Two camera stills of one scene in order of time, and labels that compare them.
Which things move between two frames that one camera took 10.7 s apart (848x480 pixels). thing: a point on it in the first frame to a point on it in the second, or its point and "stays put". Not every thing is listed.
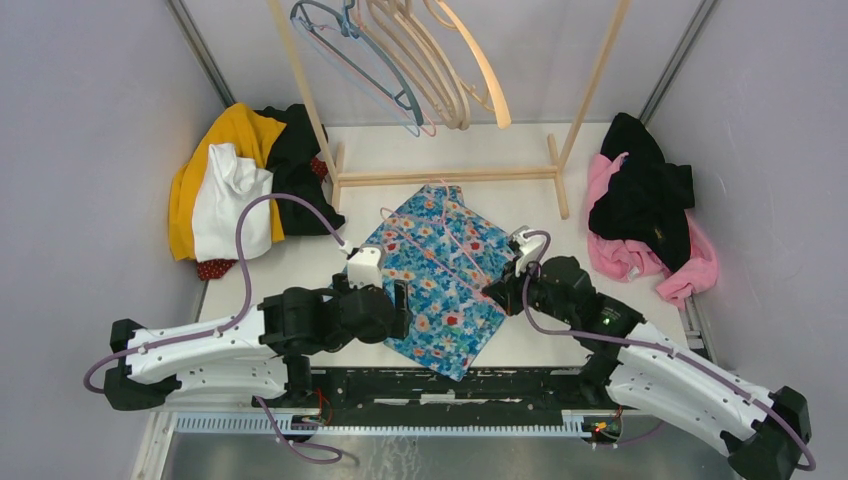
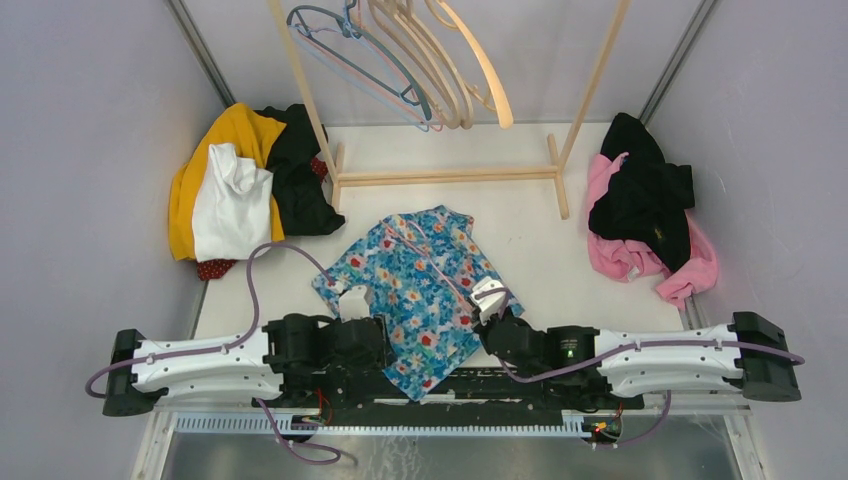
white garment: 227,182 stays put
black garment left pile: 295,175 stays put
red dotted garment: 213,268 stays put
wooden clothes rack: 450,176 stays put
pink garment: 628,260 stays put
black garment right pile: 647,197 stays put
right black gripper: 505,290 to 482,330
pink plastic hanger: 484,288 to 426,253
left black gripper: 400,328 to 378,359
